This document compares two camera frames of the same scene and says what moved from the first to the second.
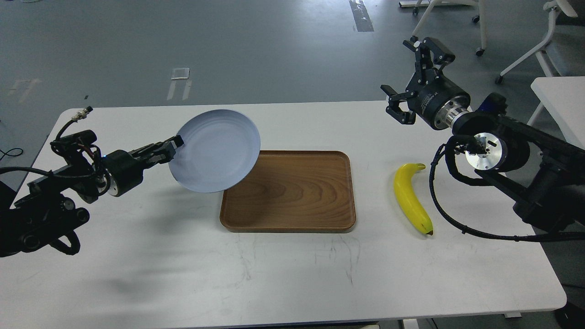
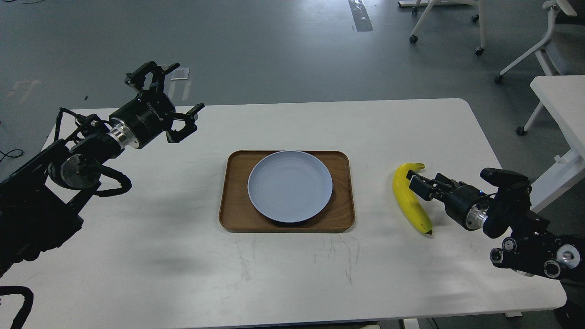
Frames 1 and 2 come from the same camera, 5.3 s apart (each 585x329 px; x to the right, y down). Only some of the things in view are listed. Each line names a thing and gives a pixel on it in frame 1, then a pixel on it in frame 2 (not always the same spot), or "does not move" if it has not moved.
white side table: (564, 97) does not move
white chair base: (481, 18) does not move
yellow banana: (408, 198) does not move
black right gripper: (432, 96) to (469, 206)
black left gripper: (124, 173) to (149, 115)
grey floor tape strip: (361, 16) does not move
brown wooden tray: (294, 191) does not move
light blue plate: (220, 147) to (289, 186)
